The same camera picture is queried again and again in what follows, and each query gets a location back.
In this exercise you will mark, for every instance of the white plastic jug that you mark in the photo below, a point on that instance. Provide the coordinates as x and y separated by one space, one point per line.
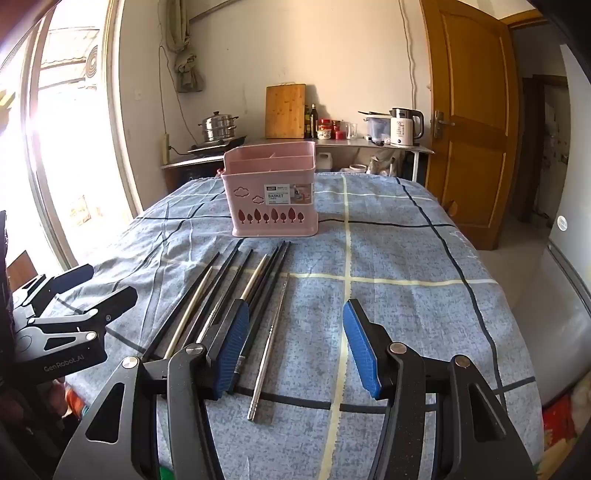
324 162

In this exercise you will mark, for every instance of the stainless steel steamer pot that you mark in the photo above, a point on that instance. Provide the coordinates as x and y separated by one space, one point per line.
218 127

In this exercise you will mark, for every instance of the green glass bottle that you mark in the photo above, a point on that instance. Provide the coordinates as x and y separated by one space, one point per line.
307 123

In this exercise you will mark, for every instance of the low steel shelf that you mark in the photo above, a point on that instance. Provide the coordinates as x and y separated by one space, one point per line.
194 164

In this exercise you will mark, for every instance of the colourful bag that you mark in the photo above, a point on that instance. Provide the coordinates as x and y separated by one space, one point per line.
561 424

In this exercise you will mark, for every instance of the clear glass cup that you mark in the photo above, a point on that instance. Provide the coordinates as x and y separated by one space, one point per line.
351 131

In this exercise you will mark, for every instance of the blue plaid tablecloth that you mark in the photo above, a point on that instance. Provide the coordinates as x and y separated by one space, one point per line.
415 314

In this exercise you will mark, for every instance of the water filter pitcher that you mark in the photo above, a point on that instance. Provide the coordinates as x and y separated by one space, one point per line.
378 131

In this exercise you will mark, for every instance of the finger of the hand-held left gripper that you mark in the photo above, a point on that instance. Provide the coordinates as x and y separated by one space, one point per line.
60 281
111 304

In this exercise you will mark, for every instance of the plastic bag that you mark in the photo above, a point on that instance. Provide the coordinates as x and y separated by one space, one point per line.
383 166

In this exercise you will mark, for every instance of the black induction cooker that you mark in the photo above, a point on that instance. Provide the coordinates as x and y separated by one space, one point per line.
217 145

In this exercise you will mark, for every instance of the white bowl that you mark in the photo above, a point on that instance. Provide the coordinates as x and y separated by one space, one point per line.
358 168

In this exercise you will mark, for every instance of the metal chopstick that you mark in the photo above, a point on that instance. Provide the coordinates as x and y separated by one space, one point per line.
187 314
270 346
253 279

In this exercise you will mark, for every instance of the steel kitchen table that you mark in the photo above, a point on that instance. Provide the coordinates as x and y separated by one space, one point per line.
355 144

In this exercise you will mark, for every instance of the pink plastic utensil basket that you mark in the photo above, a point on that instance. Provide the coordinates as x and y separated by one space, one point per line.
261 177

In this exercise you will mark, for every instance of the wooden door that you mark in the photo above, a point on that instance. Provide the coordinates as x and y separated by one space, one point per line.
471 115

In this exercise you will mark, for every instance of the window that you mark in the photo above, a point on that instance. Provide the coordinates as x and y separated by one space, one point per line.
69 161

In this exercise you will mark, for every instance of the hanging beige cloth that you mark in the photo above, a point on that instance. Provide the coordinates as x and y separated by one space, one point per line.
187 69

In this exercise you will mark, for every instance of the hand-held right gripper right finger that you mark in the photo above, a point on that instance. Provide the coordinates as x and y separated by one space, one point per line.
364 353

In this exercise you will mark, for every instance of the bamboo cutting board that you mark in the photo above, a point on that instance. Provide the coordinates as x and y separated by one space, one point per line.
285 111

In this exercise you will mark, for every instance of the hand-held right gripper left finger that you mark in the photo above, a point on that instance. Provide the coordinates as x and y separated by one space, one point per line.
233 353

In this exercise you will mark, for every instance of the dark sauce bottle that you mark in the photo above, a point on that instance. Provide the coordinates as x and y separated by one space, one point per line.
314 122

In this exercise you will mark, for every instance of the beige power strip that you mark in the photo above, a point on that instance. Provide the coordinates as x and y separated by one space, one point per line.
165 147

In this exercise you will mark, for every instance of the white jar with red lid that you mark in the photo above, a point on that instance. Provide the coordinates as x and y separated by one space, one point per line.
324 131

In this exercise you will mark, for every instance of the black chopstick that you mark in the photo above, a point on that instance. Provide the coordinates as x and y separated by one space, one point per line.
267 267
235 277
182 304
274 270
219 279

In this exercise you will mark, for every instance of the grey refrigerator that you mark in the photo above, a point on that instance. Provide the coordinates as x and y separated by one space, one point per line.
568 277

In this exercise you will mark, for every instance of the white electric kettle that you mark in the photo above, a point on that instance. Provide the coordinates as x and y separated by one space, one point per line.
404 131

